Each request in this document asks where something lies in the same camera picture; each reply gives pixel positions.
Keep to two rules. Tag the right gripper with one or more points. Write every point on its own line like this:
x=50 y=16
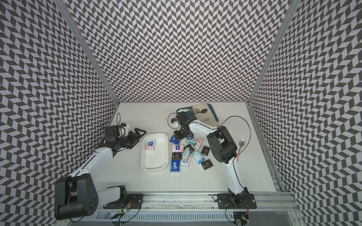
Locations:
x=179 y=136

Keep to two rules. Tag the dark blue Tempo pack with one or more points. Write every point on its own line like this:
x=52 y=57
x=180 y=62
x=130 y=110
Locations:
x=174 y=141

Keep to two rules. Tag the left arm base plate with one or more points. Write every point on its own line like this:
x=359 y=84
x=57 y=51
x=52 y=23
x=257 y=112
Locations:
x=135 y=200

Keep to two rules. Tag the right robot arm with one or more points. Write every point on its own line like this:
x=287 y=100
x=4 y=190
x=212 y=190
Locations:
x=224 y=150

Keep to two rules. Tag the black tissue pack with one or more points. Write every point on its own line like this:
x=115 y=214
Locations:
x=205 y=150
x=189 y=147
x=206 y=164
x=177 y=155

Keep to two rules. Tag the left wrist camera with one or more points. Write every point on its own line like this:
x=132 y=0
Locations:
x=114 y=132

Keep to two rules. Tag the pale blue pink pack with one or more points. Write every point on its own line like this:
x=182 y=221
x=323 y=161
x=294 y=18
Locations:
x=186 y=163

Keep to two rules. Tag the pink white tissue pack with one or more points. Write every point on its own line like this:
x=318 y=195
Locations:
x=178 y=148

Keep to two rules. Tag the teal cartoon tissue pack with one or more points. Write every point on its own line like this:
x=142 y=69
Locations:
x=192 y=142

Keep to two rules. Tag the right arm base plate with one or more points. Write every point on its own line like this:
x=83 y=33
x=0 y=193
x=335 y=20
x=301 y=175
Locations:
x=228 y=201

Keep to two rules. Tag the pink slim tissue pack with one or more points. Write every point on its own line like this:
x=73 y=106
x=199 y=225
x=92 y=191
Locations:
x=198 y=143

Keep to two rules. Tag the white storage box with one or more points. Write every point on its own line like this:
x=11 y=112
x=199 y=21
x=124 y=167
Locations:
x=157 y=159

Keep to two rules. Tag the blue Tempo pack lower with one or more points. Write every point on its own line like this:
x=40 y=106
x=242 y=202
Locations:
x=175 y=166

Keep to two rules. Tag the black tissue pack centre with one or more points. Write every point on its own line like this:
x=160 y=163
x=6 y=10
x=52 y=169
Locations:
x=189 y=147

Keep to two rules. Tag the light blue tissue pack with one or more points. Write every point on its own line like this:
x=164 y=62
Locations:
x=197 y=156

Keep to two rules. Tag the beige cloth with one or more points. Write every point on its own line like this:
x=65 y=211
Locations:
x=208 y=118

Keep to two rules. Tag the black tissue pack left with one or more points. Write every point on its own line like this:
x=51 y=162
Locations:
x=177 y=155

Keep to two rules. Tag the black tissue pack upper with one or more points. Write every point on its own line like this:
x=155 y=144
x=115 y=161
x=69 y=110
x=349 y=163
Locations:
x=205 y=150

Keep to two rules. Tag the black tissue pack lower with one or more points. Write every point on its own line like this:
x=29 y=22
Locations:
x=206 y=164

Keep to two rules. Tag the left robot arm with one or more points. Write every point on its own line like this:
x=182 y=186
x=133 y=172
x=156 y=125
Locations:
x=76 y=195

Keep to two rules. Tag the aluminium front rail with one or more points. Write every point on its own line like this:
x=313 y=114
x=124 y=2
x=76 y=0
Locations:
x=212 y=201

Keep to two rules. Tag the mint green tissue pack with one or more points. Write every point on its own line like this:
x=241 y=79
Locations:
x=186 y=154

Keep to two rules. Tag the teal tray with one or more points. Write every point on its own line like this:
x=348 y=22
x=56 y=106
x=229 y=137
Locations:
x=192 y=115

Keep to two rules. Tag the dark metal spoon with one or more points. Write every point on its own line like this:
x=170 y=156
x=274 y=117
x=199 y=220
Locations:
x=200 y=111

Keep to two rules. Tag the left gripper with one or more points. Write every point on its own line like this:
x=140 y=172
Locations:
x=135 y=140

